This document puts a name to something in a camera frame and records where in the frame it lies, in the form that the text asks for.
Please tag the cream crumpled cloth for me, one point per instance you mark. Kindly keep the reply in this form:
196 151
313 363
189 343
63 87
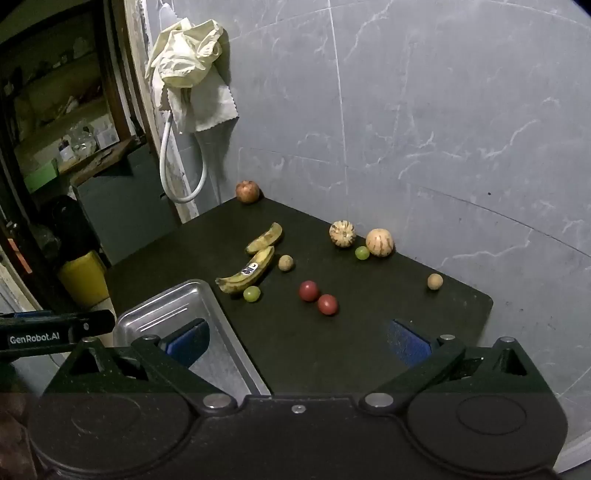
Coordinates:
184 50

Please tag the metal tray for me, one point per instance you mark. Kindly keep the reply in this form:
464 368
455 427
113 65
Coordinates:
184 300

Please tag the grey cabinet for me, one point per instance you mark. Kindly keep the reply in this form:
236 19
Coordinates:
124 207

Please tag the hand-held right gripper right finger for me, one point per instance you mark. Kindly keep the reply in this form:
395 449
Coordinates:
408 344

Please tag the tan longan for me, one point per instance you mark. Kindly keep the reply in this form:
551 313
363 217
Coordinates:
434 281
286 263

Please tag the banana with sticker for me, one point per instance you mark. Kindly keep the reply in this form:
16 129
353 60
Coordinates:
247 276

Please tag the red apple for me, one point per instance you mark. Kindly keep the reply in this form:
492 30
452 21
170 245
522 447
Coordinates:
248 191

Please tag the pale orange pepino melon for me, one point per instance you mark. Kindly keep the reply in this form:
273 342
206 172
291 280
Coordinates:
379 242

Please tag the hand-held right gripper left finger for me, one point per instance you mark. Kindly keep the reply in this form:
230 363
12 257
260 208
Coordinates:
187 344

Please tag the wooden door frame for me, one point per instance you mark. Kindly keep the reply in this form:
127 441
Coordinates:
138 69

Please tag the green grape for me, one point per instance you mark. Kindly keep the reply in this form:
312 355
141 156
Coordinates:
251 293
362 252

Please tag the wooden board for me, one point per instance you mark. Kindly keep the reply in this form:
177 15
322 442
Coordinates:
99 161

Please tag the cluttered shelf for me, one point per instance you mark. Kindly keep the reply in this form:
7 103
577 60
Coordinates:
55 101

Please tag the yellow container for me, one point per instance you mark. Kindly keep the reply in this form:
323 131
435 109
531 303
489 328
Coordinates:
83 281

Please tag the white towel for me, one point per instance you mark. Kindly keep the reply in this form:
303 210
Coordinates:
210 101

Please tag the heavily striped pepino melon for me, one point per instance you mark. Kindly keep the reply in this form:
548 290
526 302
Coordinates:
342 234

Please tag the red tomato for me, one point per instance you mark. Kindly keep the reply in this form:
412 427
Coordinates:
327 304
309 290

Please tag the spotted banana without sticker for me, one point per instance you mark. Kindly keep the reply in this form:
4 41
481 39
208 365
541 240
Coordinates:
265 237

